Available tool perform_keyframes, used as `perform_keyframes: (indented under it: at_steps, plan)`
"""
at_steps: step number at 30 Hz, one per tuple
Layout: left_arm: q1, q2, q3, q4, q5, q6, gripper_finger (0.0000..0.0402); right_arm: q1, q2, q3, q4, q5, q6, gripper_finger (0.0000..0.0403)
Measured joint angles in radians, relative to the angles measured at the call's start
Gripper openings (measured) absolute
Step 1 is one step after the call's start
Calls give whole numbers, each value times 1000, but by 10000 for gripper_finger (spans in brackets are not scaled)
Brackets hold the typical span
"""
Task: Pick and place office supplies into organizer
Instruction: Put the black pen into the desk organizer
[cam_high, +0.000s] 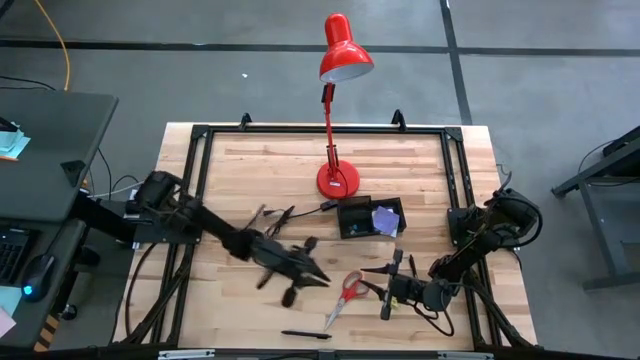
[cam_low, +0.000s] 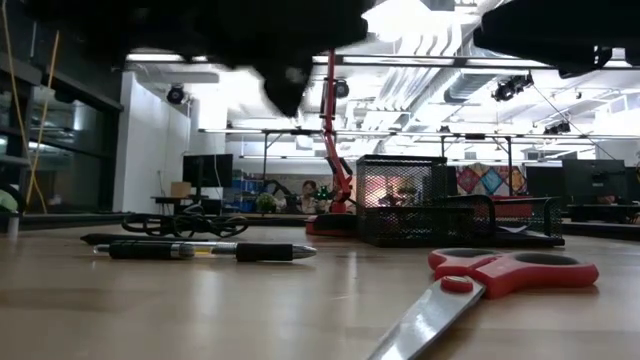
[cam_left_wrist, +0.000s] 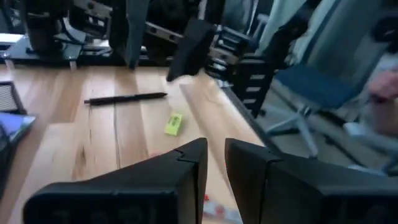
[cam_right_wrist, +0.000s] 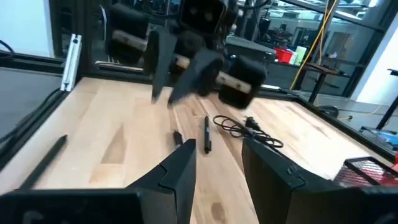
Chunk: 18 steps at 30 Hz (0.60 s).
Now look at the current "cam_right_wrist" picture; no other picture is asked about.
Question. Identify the black clear-barrel pen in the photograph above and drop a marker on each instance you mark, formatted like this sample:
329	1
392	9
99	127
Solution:
207	137

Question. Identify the short black pen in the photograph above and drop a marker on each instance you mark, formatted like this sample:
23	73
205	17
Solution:
178	138

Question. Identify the red plastic bin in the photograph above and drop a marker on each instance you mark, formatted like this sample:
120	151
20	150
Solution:
283	55

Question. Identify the small black side table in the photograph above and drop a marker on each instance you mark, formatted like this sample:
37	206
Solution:
323	70

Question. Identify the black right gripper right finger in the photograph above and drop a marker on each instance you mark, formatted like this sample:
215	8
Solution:
311	202

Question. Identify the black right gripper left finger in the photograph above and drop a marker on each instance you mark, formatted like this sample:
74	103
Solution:
109	207

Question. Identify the black table frame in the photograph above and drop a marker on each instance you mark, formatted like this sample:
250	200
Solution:
18	62

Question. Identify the silver aluminium extrusion piece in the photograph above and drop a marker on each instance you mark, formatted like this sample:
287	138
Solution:
71	62

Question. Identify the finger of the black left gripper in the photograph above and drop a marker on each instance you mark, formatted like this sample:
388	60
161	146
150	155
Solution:
196	74
161	59

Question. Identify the black mesh desk organizer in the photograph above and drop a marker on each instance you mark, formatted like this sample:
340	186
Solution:
348	177

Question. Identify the black marker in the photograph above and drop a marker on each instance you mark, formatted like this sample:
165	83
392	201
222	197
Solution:
46	158

